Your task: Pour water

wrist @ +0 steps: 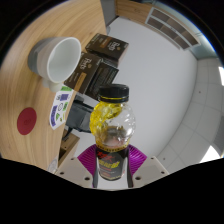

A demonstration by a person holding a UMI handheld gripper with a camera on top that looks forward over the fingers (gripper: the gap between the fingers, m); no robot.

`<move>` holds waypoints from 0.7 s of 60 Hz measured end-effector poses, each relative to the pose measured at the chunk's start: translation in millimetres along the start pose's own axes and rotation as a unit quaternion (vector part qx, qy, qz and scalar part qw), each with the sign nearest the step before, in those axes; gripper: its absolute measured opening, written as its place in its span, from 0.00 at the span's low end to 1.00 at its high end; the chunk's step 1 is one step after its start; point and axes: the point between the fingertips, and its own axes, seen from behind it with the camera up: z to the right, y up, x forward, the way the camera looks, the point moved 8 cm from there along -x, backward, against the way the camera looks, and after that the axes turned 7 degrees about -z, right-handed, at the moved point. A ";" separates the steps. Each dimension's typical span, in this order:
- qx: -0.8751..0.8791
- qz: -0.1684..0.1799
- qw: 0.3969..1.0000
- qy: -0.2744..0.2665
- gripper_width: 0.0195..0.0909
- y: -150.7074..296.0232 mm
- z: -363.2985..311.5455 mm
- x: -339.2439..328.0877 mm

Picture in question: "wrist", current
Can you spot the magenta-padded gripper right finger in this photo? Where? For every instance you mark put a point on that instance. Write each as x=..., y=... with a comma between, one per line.
x=150, y=170

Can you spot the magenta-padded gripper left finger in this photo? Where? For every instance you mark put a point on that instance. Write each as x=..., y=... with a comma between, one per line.
x=71, y=170

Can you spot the black-capped yellow drink bottle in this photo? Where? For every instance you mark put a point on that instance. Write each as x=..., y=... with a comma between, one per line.
x=112, y=116

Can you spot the round grey disc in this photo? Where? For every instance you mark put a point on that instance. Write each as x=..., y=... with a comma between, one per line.
x=53, y=165

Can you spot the grey backpack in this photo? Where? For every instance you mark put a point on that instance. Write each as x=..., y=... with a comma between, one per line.
x=80, y=116

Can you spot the white printed leaflet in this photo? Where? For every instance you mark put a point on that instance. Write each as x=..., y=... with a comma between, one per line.
x=60, y=110

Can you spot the rectangular ceiling light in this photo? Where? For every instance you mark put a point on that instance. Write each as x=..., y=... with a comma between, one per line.
x=221, y=76
x=211, y=154

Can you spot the flat round red coaster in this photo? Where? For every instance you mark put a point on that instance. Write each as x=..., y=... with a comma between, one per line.
x=26, y=121

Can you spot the flat brown box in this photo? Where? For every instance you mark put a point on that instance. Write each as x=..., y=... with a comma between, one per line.
x=82, y=71
x=104, y=79

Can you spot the white and grey mug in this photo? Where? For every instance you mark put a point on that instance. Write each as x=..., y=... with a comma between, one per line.
x=63, y=58

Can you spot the wooden shelf cabinet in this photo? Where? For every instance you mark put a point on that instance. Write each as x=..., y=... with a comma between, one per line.
x=173, y=26

